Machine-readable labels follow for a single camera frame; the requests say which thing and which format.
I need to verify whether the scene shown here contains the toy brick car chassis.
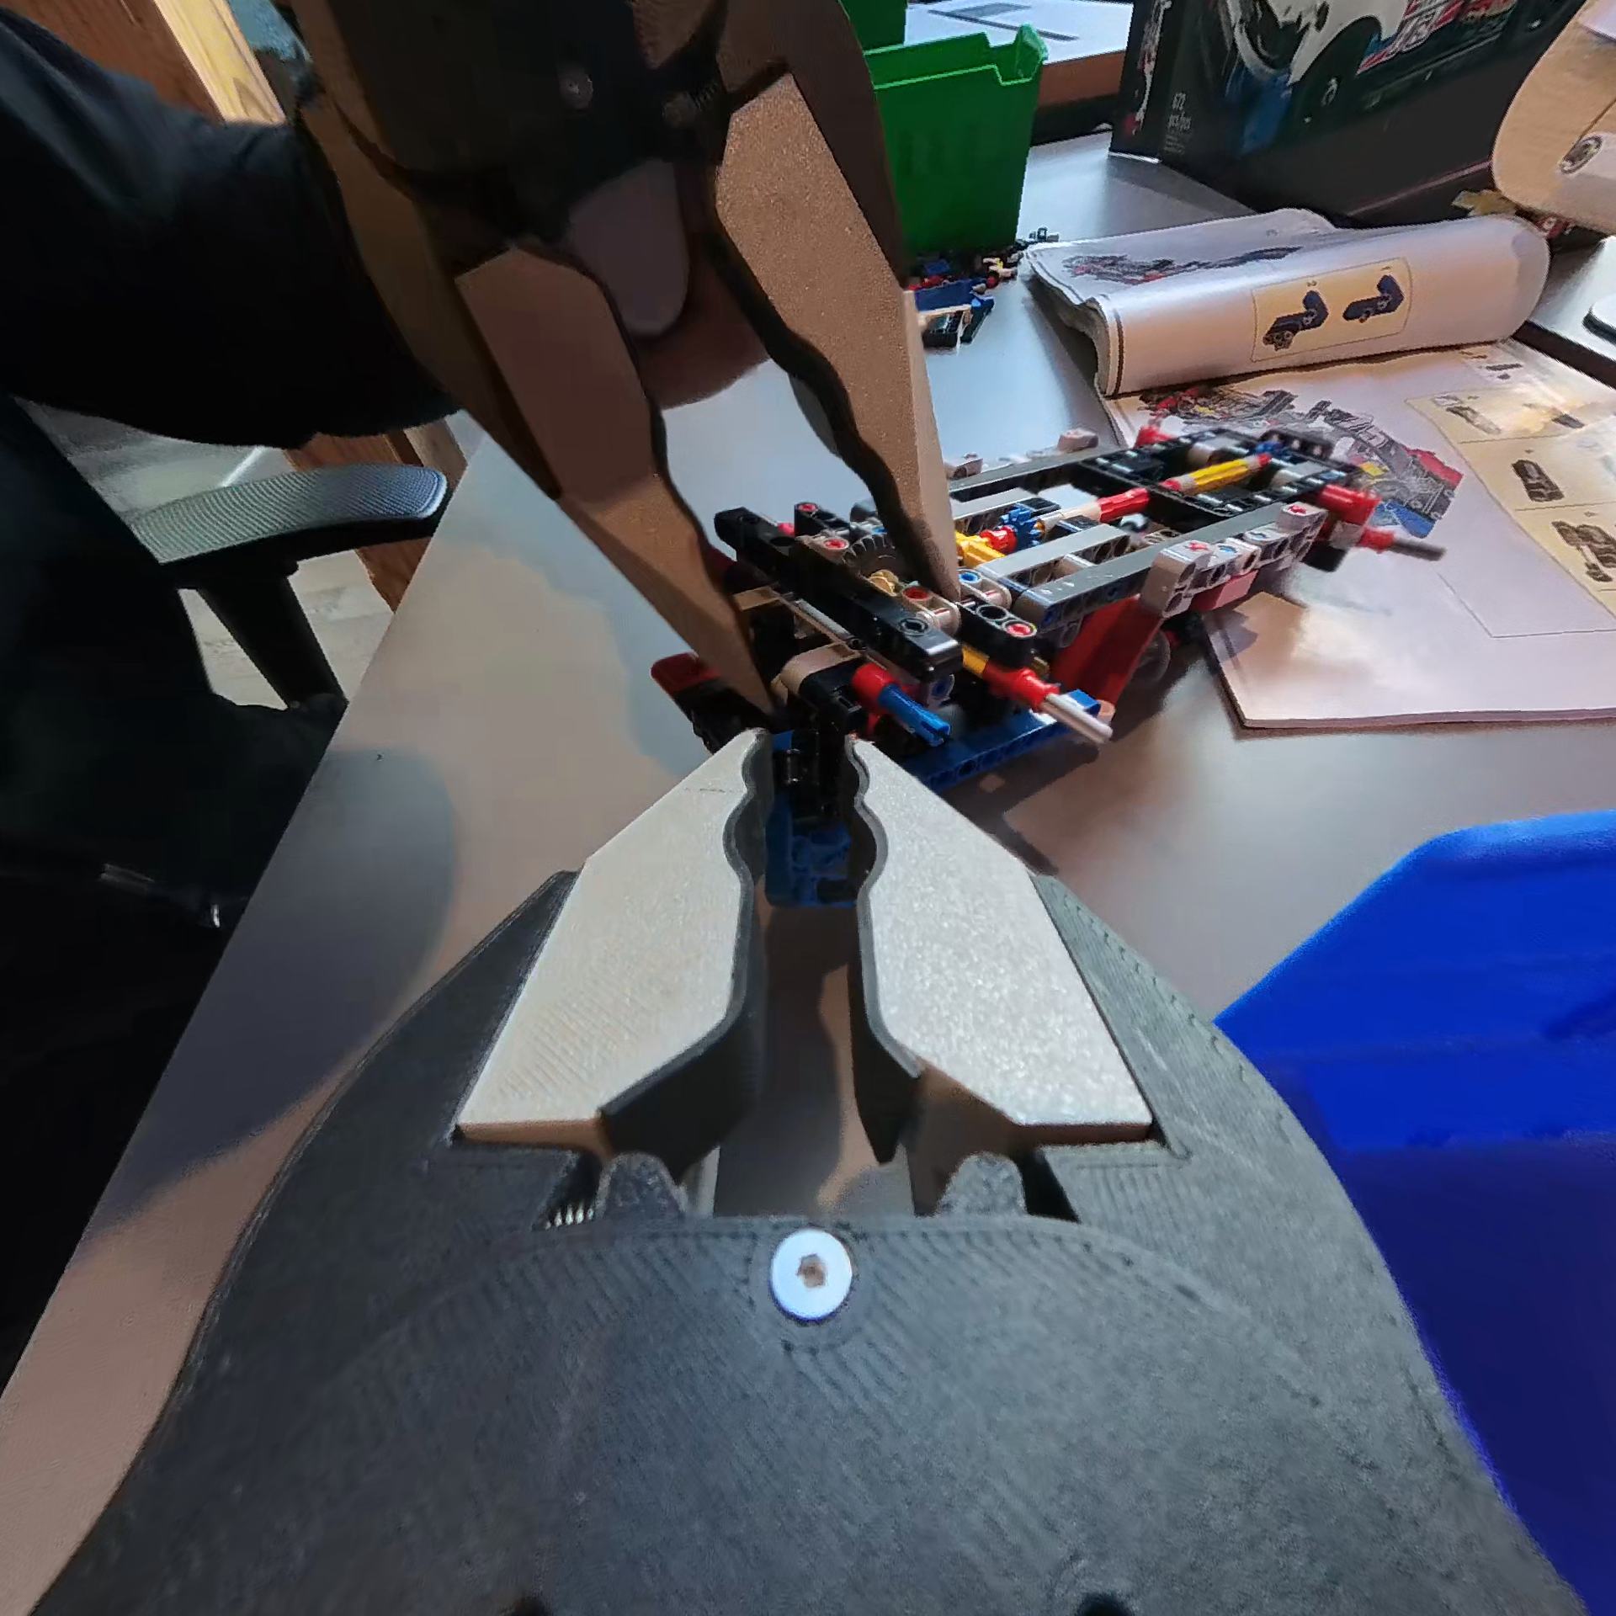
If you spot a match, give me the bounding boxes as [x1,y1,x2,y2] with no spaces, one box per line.
[650,423,1448,911]

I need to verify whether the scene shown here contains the wooden document stand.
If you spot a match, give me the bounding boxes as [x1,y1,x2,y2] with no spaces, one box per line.
[1451,26,1616,381]

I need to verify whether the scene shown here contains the toy building instruction booklet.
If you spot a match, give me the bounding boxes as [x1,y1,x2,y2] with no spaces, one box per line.
[1020,207,1616,734]

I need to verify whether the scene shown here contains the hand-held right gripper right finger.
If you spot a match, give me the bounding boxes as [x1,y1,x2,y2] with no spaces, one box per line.
[849,738,1157,1217]

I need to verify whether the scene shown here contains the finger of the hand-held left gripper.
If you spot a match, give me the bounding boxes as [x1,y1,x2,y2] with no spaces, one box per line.
[455,238,776,734]
[707,69,965,601]

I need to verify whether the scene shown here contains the blue plastic bin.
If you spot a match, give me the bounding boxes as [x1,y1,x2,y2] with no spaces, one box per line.
[1214,808,1616,1616]

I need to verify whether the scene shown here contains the green plastic bin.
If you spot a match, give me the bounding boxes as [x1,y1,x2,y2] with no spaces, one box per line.
[839,0,1051,261]

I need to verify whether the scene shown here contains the black office chair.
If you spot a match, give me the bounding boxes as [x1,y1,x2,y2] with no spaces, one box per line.
[127,465,453,709]

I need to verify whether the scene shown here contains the pile of loose bricks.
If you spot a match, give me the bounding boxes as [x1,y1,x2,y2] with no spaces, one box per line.
[909,233,1031,349]

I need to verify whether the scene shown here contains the toy set cardboard box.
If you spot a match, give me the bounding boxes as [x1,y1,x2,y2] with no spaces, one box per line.
[1111,0,1586,223]

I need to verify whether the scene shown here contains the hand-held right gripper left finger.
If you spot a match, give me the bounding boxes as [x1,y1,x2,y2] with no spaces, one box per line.
[455,728,775,1182]

